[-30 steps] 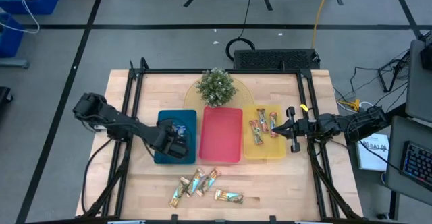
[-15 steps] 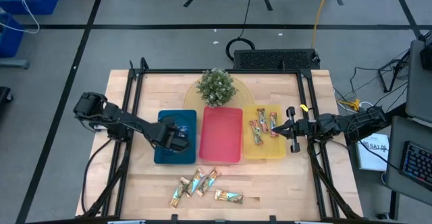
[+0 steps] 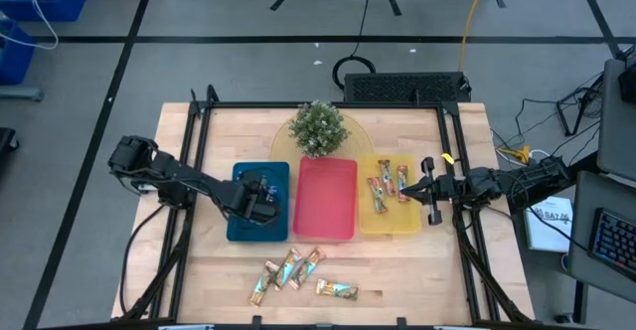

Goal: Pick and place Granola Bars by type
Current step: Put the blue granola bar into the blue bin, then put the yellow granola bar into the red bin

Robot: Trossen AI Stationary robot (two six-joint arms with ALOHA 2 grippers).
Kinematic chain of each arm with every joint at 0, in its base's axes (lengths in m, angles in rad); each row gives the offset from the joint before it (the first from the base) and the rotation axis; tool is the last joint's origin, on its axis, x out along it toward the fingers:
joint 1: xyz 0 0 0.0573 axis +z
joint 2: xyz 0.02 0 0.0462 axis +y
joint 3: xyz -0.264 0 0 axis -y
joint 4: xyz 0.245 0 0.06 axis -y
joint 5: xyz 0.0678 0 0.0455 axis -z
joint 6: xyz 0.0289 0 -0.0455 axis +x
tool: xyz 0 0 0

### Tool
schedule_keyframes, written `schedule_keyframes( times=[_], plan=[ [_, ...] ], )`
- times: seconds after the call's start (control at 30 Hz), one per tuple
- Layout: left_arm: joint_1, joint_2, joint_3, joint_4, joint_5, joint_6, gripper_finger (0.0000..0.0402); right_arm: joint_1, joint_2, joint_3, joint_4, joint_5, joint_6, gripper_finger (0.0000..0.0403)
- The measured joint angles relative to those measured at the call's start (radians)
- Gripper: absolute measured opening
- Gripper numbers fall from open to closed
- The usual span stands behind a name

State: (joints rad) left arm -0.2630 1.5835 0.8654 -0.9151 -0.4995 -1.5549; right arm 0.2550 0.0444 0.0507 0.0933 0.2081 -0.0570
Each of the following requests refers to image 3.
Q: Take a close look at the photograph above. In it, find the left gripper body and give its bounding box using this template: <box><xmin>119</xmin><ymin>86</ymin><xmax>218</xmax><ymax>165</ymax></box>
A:
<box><xmin>226</xmin><ymin>173</ymin><xmax>280</xmax><ymax>225</ymax></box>

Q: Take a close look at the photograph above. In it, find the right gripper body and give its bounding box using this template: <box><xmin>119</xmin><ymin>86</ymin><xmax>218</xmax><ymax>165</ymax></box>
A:
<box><xmin>420</xmin><ymin>156</ymin><xmax>471</xmax><ymax>226</ymax></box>

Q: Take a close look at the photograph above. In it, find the orange-ended granola bar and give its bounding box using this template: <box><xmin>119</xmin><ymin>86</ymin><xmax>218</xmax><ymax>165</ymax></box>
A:
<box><xmin>287</xmin><ymin>247</ymin><xmax>328</xmax><ymax>291</ymax></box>
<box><xmin>315</xmin><ymin>277</ymin><xmax>360</xmax><ymax>302</ymax></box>
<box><xmin>247</xmin><ymin>259</ymin><xmax>279</xmax><ymax>307</ymax></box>
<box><xmin>271</xmin><ymin>247</ymin><xmax>303</xmax><ymax>291</ymax></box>

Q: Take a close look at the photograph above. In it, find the blue plastic bin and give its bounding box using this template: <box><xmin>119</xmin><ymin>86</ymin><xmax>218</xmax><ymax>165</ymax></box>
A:
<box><xmin>226</xmin><ymin>160</ymin><xmax>291</xmax><ymax>244</ymax></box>

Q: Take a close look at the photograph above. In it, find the yellow plastic bin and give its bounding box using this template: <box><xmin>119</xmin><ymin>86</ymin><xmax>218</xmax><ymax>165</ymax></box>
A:
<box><xmin>356</xmin><ymin>153</ymin><xmax>422</xmax><ymax>236</ymax></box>

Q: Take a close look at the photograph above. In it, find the yellow power plug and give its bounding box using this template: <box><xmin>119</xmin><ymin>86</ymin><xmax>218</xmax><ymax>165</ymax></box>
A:
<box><xmin>496</xmin><ymin>146</ymin><xmax>533</xmax><ymax>165</ymax></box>

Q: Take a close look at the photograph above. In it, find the round woven straw placemat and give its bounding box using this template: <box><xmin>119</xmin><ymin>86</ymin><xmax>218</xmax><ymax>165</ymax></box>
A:
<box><xmin>269</xmin><ymin>113</ymin><xmax>377</xmax><ymax>165</ymax></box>

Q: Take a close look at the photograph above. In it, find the pink-red plastic bin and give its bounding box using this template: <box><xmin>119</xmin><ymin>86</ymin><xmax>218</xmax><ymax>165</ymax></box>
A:
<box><xmin>291</xmin><ymin>155</ymin><xmax>359</xmax><ymax>241</ymax></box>

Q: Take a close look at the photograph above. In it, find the small green potted plant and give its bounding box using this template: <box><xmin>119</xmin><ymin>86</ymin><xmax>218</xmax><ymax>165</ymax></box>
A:
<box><xmin>288</xmin><ymin>99</ymin><xmax>350</xmax><ymax>160</ymax></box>

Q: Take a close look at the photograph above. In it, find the black perforated computer case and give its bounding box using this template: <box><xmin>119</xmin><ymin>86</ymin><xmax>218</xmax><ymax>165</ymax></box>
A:
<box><xmin>343</xmin><ymin>71</ymin><xmax>472</xmax><ymax>103</ymax></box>

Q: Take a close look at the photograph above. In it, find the white printed booklet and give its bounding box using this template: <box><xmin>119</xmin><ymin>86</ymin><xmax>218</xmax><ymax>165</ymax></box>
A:
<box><xmin>524</xmin><ymin>195</ymin><xmax>574</xmax><ymax>254</ymax></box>

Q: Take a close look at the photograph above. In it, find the black tripod stand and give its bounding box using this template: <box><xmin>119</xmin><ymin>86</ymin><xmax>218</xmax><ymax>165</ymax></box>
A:
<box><xmin>556</xmin><ymin>71</ymin><xmax>605</xmax><ymax>137</ymax></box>

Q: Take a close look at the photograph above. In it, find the grey desk with keyboard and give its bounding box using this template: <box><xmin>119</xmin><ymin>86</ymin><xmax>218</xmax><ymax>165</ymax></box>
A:
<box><xmin>568</xmin><ymin>170</ymin><xmax>636</xmax><ymax>291</ymax></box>

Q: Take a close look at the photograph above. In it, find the black backlit keyboard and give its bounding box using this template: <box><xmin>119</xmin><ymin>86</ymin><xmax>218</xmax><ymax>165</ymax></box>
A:
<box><xmin>589</xmin><ymin>209</ymin><xmax>636</xmax><ymax>279</ymax></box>

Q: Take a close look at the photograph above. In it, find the grey desk top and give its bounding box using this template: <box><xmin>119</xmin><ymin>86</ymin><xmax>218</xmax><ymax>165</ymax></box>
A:
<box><xmin>595</xmin><ymin>59</ymin><xmax>636</xmax><ymax>182</ymax></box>

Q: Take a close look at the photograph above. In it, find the black device on desk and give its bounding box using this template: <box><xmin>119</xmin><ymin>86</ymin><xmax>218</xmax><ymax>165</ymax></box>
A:
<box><xmin>618</xmin><ymin>46</ymin><xmax>636</xmax><ymax>105</ymax></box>

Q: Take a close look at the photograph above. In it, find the grey metal floor bar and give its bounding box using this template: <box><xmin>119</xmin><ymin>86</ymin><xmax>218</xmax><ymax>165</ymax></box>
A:
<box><xmin>0</xmin><ymin>86</ymin><xmax>44</xmax><ymax>102</ymax></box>

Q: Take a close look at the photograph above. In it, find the white looped cable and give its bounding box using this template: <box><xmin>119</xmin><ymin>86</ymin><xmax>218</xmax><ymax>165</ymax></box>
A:
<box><xmin>529</xmin><ymin>149</ymin><xmax>557</xmax><ymax>165</ymax></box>

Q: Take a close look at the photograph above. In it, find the black aluminium table frame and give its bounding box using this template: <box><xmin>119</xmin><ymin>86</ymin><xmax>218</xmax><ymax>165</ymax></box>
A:
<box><xmin>111</xmin><ymin>83</ymin><xmax>536</xmax><ymax>330</ymax></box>

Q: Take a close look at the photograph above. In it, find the black coiled cable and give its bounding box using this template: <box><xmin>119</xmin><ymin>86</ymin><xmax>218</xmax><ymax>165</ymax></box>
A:
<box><xmin>331</xmin><ymin>0</ymin><xmax>378</xmax><ymax>91</ymax></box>

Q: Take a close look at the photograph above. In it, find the black left arm base cable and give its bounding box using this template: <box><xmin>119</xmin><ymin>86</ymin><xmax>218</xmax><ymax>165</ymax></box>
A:
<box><xmin>118</xmin><ymin>204</ymin><xmax>166</xmax><ymax>316</ymax></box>

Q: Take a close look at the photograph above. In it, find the yellow cable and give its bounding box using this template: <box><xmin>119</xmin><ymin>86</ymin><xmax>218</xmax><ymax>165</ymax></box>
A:
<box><xmin>457</xmin><ymin>0</ymin><xmax>491</xmax><ymax>73</ymax></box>

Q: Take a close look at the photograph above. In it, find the thin white cable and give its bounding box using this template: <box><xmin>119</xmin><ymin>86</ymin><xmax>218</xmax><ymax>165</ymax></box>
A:
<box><xmin>0</xmin><ymin>0</ymin><xmax>60</xmax><ymax>51</ymax></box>

